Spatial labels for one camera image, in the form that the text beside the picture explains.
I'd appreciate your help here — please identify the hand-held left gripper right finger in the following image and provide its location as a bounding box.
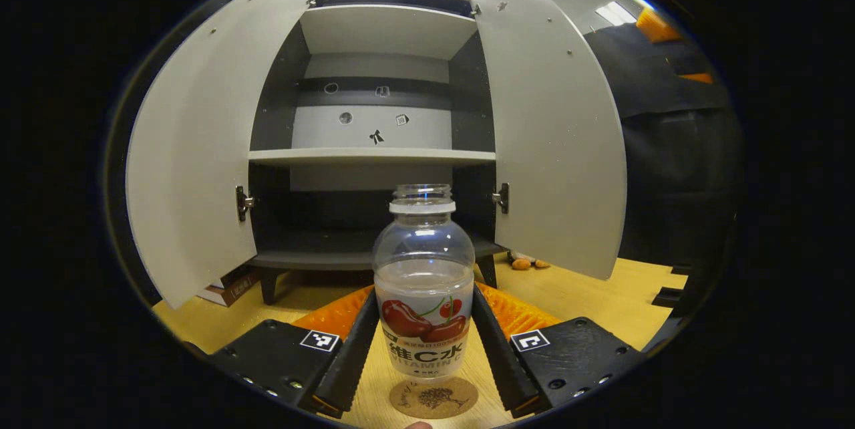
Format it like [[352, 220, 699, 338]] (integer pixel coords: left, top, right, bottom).
[[471, 281, 647, 418]]

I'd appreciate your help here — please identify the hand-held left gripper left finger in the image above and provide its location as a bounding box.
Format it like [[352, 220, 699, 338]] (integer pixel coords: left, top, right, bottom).
[[200, 284, 380, 420]]

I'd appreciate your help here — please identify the round cork coaster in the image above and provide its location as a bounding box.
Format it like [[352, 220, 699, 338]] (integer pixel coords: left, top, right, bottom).
[[389, 376, 480, 420]]

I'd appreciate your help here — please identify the clear bottle with red label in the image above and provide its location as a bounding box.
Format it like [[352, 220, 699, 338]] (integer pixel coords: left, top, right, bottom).
[[372, 183, 476, 380]]

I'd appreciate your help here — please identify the white cabinet door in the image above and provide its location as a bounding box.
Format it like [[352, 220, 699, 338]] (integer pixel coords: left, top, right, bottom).
[[126, 0, 328, 309], [471, 0, 629, 281]]

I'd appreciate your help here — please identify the white cabinet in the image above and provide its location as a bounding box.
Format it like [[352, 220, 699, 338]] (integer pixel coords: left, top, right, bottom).
[[247, 0, 505, 306]]

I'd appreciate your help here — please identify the penguin plush toy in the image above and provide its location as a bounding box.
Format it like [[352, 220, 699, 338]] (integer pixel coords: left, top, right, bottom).
[[509, 252, 552, 271]]

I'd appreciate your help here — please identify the brown cardboard box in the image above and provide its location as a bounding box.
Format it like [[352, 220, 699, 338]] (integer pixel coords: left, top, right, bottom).
[[197, 267, 263, 308]]

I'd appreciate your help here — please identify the black backdrop cloth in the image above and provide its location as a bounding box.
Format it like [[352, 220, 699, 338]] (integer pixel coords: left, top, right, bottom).
[[584, 8, 745, 269]]

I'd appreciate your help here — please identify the ceiling light panel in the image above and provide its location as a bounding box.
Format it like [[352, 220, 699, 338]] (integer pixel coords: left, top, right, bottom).
[[594, 1, 637, 27]]

